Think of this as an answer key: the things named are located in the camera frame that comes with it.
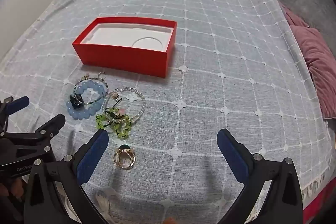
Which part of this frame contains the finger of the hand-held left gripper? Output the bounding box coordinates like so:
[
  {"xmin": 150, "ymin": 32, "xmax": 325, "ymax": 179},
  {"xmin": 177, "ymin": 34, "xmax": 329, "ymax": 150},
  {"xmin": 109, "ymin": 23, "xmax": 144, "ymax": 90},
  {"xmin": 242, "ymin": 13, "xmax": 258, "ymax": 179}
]
[
  {"xmin": 0, "ymin": 114, "xmax": 66, "ymax": 159},
  {"xmin": 0, "ymin": 96, "xmax": 29, "ymax": 122}
]

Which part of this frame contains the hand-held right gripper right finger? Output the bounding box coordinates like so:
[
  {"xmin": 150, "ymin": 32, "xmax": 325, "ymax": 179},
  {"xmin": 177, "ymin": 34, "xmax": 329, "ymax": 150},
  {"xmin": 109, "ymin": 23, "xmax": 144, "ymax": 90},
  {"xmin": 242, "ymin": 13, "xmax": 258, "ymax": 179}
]
[{"xmin": 217, "ymin": 128, "xmax": 303, "ymax": 224}]

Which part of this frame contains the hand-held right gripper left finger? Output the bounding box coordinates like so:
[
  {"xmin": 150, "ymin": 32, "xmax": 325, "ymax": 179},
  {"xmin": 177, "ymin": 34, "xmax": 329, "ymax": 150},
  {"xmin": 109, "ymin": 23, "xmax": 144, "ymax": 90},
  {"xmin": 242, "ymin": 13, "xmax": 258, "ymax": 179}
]
[{"xmin": 24, "ymin": 130, "xmax": 109, "ymax": 224}]

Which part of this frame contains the gold ring with green stone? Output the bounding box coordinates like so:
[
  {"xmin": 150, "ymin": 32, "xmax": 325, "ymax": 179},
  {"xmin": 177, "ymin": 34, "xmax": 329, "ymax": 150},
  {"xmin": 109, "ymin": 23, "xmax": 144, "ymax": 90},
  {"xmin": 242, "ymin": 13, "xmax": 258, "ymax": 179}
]
[{"xmin": 113, "ymin": 144, "xmax": 136, "ymax": 169}]

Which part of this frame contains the black hair claw clip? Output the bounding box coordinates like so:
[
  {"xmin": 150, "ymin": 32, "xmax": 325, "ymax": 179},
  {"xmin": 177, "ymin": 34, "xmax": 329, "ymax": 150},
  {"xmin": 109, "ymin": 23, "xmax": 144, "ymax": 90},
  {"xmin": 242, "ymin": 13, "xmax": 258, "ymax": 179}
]
[{"xmin": 69, "ymin": 94, "xmax": 85, "ymax": 110}]

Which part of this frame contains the green bead bracelet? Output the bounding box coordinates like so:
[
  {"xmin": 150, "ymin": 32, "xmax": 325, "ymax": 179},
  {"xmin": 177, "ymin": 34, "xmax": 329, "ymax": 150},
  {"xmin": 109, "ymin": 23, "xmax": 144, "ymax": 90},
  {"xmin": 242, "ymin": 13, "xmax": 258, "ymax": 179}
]
[{"xmin": 96, "ymin": 107, "xmax": 132, "ymax": 139}]

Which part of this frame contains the blue bead bracelet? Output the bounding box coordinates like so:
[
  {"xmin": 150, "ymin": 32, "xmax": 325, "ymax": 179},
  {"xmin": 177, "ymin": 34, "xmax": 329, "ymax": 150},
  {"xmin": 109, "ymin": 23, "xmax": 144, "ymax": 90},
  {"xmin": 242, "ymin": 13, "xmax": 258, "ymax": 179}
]
[{"xmin": 66, "ymin": 80, "xmax": 108, "ymax": 119}]

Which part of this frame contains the red cardboard box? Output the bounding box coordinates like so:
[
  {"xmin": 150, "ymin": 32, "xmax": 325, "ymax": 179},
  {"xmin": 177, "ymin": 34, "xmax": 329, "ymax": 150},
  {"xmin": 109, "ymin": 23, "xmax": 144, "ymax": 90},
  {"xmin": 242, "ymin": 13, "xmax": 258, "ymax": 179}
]
[{"xmin": 72, "ymin": 17, "xmax": 177, "ymax": 79}]

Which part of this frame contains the person's left hand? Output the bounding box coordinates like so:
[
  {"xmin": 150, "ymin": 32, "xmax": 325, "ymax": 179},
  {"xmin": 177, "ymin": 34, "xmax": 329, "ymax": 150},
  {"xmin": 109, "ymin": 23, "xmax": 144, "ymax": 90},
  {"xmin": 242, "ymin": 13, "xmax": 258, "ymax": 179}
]
[{"xmin": 0, "ymin": 178, "xmax": 27, "ymax": 200}]

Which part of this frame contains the red cloth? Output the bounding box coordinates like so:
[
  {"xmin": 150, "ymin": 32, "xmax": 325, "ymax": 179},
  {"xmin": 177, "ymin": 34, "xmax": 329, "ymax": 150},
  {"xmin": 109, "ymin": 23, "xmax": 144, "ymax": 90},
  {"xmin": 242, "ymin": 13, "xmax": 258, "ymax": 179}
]
[{"xmin": 302, "ymin": 182, "xmax": 336, "ymax": 224}]

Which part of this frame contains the pink pillow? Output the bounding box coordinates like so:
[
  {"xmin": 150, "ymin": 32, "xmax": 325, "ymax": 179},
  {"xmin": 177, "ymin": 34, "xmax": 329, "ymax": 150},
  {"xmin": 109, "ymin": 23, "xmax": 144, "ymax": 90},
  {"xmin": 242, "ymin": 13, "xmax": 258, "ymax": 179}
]
[{"xmin": 280, "ymin": 2, "xmax": 336, "ymax": 119}]

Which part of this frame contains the thin teal seed-bead bracelet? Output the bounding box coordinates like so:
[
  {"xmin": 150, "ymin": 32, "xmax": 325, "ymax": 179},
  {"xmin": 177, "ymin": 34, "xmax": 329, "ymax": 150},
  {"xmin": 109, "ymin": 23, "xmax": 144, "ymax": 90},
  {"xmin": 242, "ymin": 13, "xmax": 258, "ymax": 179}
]
[{"xmin": 74, "ymin": 77, "xmax": 109, "ymax": 105}]

